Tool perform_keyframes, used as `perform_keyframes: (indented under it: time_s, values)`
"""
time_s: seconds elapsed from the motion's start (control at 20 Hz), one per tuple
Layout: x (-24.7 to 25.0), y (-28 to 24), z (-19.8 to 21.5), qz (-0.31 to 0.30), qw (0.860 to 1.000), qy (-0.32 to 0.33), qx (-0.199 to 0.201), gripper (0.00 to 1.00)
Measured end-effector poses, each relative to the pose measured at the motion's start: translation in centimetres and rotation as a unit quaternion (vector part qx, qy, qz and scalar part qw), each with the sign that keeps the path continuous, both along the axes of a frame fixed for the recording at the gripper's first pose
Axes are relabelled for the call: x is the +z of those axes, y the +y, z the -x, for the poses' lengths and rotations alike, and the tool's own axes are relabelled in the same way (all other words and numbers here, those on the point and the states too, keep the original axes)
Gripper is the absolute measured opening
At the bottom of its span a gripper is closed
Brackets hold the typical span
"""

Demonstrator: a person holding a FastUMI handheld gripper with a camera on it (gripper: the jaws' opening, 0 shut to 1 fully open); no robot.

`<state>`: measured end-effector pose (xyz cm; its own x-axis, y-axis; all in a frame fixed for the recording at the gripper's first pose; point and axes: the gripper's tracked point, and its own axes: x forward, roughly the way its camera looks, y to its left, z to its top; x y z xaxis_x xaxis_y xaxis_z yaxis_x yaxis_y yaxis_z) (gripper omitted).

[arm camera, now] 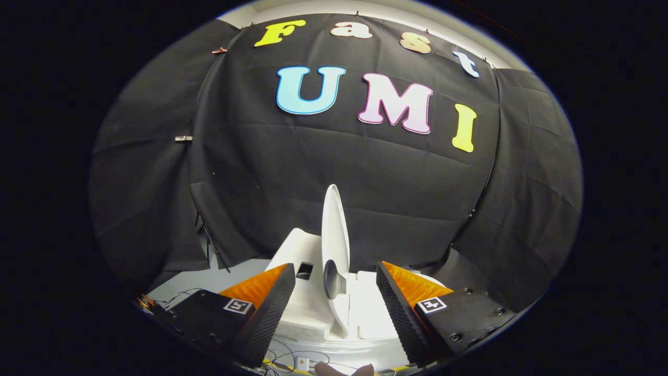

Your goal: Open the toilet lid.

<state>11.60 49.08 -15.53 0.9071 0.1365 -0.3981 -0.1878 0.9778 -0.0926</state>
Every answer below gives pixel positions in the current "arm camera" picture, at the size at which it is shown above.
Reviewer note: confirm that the red cloth clip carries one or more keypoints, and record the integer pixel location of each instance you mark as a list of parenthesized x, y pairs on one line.
[(219, 50)]

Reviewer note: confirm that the black backdrop cloth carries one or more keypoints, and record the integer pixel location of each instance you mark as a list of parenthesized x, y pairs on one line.
[(313, 177)]

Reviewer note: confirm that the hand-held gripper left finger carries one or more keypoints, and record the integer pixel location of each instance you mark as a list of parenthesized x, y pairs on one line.
[(269, 313)]

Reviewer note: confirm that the small white floor device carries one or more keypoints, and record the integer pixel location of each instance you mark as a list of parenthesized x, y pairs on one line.
[(301, 362)]

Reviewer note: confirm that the white toilet lid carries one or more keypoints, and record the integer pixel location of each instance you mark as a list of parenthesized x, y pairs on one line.
[(335, 235)]

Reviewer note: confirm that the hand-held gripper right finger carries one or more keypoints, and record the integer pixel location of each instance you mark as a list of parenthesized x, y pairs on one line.
[(399, 313)]

